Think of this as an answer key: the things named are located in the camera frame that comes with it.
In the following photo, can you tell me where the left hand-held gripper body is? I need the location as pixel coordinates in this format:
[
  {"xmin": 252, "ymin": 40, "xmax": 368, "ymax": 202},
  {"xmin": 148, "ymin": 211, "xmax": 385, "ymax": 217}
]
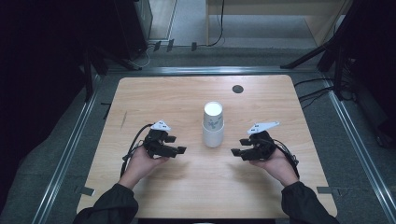
[{"xmin": 143, "ymin": 119, "xmax": 176, "ymax": 159}]

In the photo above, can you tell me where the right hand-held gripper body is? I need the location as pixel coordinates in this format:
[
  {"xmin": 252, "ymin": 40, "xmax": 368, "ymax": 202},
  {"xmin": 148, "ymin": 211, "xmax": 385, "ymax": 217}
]
[{"xmin": 241, "ymin": 120, "xmax": 280, "ymax": 161}]

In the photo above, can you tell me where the ribbed white cup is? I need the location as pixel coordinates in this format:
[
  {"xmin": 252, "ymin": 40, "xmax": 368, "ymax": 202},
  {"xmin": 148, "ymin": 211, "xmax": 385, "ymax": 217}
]
[{"xmin": 202, "ymin": 122, "xmax": 225, "ymax": 148}]

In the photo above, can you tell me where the floral white paper cup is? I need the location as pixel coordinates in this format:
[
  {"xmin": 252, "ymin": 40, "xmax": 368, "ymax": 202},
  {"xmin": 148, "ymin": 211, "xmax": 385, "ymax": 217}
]
[{"xmin": 203, "ymin": 101, "xmax": 224, "ymax": 131}]

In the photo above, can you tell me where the person's left hand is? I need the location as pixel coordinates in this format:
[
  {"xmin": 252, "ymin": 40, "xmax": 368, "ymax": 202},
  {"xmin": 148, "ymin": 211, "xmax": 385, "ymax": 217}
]
[{"xmin": 118, "ymin": 146, "xmax": 171, "ymax": 189}]

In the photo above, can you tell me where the person's right hand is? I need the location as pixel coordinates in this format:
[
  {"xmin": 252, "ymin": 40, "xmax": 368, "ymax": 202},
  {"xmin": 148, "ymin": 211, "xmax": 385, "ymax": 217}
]
[{"xmin": 248, "ymin": 148, "xmax": 300, "ymax": 188}]

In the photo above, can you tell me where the black floor tape mark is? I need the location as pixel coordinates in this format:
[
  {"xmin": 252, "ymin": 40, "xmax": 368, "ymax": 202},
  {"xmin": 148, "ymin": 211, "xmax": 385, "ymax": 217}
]
[{"xmin": 100, "ymin": 102, "xmax": 112, "ymax": 120}]

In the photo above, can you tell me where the black stand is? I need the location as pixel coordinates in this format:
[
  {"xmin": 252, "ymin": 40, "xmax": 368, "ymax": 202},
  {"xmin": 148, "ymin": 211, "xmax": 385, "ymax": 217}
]
[
  {"xmin": 279, "ymin": 0, "xmax": 359, "ymax": 101},
  {"xmin": 82, "ymin": 43, "xmax": 143, "ymax": 102}
]

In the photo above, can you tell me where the dark cabinet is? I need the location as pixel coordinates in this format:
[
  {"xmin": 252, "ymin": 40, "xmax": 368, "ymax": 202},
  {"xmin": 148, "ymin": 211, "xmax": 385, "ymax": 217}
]
[{"xmin": 113, "ymin": 0, "xmax": 153, "ymax": 60}]

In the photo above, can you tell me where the light wooden furniture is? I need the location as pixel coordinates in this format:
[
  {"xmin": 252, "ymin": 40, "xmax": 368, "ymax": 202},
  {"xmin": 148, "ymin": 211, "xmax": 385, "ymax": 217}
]
[{"xmin": 205, "ymin": 0, "xmax": 354, "ymax": 48}]

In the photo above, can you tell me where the black curtain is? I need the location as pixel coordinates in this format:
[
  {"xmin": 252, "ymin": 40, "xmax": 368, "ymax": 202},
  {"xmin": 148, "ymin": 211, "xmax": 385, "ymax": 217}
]
[
  {"xmin": 342, "ymin": 0, "xmax": 396, "ymax": 147},
  {"xmin": 0, "ymin": 0, "xmax": 94, "ymax": 213}
]

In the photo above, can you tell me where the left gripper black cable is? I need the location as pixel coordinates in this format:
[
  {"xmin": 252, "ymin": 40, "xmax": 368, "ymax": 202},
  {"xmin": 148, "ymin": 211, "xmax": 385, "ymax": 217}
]
[{"xmin": 120, "ymin": 123, "xmax": 153, "ymax": 178}]

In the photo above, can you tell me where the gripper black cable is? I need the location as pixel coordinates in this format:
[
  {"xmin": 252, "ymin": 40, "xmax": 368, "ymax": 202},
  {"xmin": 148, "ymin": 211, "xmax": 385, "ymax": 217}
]
[
  {"xmin": 272, "ymin": 138, "xmax": 301, "ymax": 180},
  {"xmin": 120, "ymin": 123, "xmax": 153, "ymax": 178}
]

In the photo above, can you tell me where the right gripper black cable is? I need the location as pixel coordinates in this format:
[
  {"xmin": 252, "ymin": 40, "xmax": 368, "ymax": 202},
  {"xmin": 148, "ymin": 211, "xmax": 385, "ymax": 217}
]
[{"xmin": 272, "ymin": 138, "xmax": 301, "ymax": 180}]

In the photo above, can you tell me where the black floor cable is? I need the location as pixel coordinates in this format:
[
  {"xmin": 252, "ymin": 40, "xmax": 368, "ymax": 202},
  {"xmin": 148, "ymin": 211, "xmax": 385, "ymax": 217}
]
[{"xmin": 298, "ymin": 88, "xmax": 334, "ymax": 110}]

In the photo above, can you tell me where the metal floor rail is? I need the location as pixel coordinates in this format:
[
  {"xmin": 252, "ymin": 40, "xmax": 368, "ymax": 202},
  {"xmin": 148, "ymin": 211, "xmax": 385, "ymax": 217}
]
[
  {"xmin": 31, "ymin": 74, "xmax": 102, "ymax": 224},
  {"xmin": 106, "ymin": 65, "xmax": 318, "ymax": 77},
  {"xmin": 320, "ymin": 74, "xmax": 396, "ymax": 223}
]

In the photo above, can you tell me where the white floor cable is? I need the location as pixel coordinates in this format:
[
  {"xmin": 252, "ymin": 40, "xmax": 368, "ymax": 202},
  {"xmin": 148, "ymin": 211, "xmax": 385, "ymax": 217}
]
[{"xmin": 129, "ymin": 46, "xmax": 152, "ymax": 70}]

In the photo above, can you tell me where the black hanging cable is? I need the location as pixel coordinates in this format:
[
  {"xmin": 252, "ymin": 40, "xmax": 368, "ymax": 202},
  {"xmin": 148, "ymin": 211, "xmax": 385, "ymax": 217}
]
[{"xmin": 206, "ymin": 0, "xmax": 226, "ymax": 48}]

